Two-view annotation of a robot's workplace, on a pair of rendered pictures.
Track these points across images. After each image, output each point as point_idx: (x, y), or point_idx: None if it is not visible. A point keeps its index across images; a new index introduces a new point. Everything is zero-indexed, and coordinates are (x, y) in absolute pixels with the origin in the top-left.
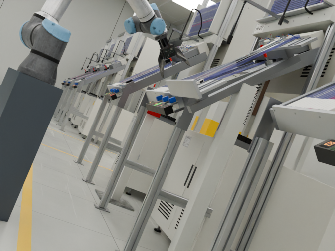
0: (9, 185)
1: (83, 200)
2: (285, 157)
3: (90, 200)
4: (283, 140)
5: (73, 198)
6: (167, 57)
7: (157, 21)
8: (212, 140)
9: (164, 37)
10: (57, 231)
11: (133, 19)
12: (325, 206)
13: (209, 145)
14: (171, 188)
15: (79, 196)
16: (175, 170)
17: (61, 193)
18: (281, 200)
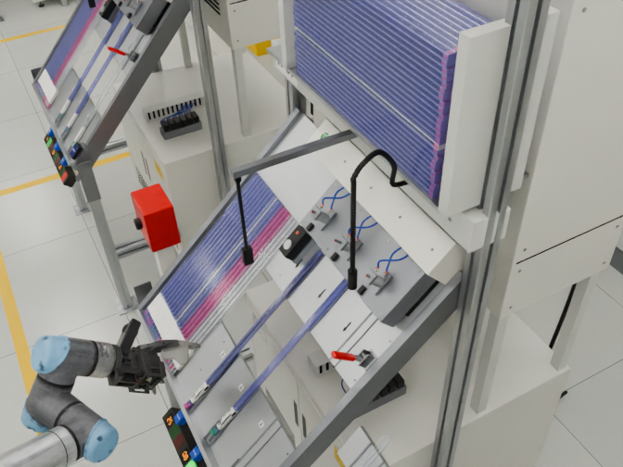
0: None
1: (153, 437)
2: (457, 439)
3: (160, 419)
4: (444, 426)
5: (138, 456)
6: (151, 387)
7: (94, 454)
8: (311, 397)
9: (120, 378)
10: None
11: (36, 417)
12: (540, 402)
13: (310, 402)
14: (275, 397)
15: (143, 429)
16: (264, 364)
17: (117, 460)
18: (468, 451)
